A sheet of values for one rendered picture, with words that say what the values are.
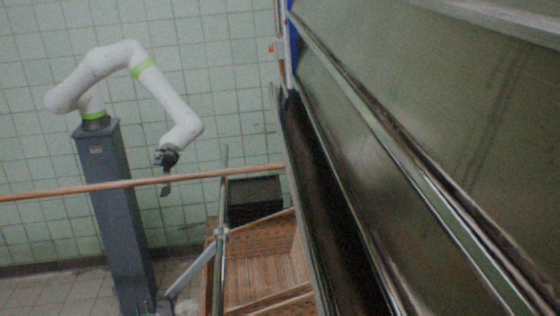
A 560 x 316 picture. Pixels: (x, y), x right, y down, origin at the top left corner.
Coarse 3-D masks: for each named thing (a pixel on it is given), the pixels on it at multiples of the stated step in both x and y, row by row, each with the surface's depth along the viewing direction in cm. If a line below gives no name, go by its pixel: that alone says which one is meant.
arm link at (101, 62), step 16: (96, 48) 197; (112, 48) 201; (80, 64) 202; (96, 64) 195; (112, 64) 198; (64, 80) 213; (80, 80) 204; (96, 80) 203; (48, 96) 219; (64, 96) 214; (80, 96) 216; (64, 112) 224
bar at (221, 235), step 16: (224, 144) 215; (224, 160) 198; (224, 176) 184; (224, 192) 173; (224, 208) 162; (224, 224) 153; (224, 240) 145; (208, 256) 152; (224, 256) 138; (192, 272) 154; (224, 272) 132; (176, 288) 156; (160, 304) 157
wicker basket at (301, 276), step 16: (256, 224) 225; (272, 224) 226; (288, 224) 227; (208, 240) 225; (240, 240) 228; (256, 240) 229; (272, 240) 230; (240, 256) 232; (256, 256) 233; (272, 256) 233; (288, 256) 232; (304, 256) 207; (208, 272) 205; (240, 272) 224; (256, 272) 223; (272, 272) 222; (288, 272) 221; (304, 272) 204; (208, 288) 202; (224, 288) 214; (240, 288) 213; (256, 288) 212; (272, 288) 212; (288, 288) 210; (304, 288) 176; (208, 304) 193; (224, 304) 204; (240, 304) 204; (256, 304) 176; (272, 304) 177
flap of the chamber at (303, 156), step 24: (288, 120) 165; (312, 144) 147; (288, 168) 128; (312, 168) 130; (312, 192) 117; (336, 192) 119; (312, 216) 106; (336, 216) 107; (336, 240) 98; (336, 264) 90; (360, 264) 91; (312, 288) 86; (336, 288) 84; (360, 288) 85; (360, 312) 79; (384, 312) 80
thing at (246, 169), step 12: (228, 168) 183; (240, 168) 183; (252, 168) 183; (264, 168) 183; (276, 168) 184; (132, 180) 182; (144, 180) 181; (156, 180) 182; (168, 180) 182; (180, 180) 182; (24, 192) 181; (36, 192) 180; (48, 192) 180; (60, 192) 180; (72, 192) 181; (84, 192) 181
